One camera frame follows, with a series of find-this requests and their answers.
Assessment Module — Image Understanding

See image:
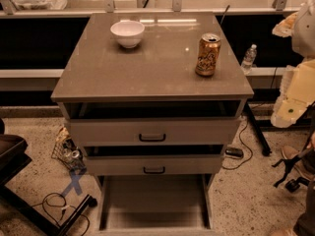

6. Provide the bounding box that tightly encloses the black power adapter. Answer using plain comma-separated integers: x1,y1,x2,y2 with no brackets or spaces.
225,147,244,158

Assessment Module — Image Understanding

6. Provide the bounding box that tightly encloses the black table leg right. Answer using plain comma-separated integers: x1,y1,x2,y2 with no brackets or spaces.
244,103,272,156

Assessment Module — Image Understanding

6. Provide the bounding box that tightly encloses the top grey drawer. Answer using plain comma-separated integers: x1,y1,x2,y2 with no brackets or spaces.
62,100,244,148

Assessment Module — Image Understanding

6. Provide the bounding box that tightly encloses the black floor cable left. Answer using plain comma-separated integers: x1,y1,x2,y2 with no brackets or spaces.
31,192,92,236

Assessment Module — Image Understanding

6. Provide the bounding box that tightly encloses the middle grey drawer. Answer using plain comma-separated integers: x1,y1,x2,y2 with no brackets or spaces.
84,145,223,176

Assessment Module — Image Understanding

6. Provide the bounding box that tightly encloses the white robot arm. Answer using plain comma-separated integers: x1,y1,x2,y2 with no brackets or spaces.
271,0,315,128

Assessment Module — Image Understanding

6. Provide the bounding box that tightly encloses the dark chair left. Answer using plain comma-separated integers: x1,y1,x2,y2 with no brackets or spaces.
0,119,32,186

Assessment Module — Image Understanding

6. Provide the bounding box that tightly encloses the grey drawer cabinet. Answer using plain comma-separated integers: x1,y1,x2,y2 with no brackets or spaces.
50,11,255,236

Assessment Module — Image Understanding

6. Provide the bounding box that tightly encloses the bottom open grey drawer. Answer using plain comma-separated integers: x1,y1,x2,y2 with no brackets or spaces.
98,175,221,236

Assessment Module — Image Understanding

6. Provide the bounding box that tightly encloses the white ceramic bowl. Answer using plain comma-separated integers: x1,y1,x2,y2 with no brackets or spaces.
110,21,145,48

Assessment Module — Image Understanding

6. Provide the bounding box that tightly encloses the black chair base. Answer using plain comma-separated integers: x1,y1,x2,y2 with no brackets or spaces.
272,141,315,193

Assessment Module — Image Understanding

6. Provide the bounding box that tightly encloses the clear plastic water bottle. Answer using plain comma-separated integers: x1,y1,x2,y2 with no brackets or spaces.
241,44,257,74

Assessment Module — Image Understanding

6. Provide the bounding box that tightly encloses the black cable right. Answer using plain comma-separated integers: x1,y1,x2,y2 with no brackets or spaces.
221,115,254,171

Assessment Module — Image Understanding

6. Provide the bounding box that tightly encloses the wire basket with jars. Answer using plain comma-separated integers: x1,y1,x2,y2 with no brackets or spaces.
51,127,86,170

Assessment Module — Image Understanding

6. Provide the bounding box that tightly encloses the brown shoe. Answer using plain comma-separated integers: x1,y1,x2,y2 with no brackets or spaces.
281,145,315,181

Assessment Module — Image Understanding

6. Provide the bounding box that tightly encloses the blue tape cross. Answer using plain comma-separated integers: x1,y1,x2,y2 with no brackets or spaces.
61,168,87,197

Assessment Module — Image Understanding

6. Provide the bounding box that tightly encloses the black stand leg left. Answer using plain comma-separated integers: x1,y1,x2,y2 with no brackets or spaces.
0,186,97,236

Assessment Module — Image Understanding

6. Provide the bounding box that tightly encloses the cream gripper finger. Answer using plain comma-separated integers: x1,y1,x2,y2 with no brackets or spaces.
272,12,297,37

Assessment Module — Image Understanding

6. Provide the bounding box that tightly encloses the orange soda can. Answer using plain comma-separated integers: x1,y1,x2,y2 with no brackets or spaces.
195,32,221,77

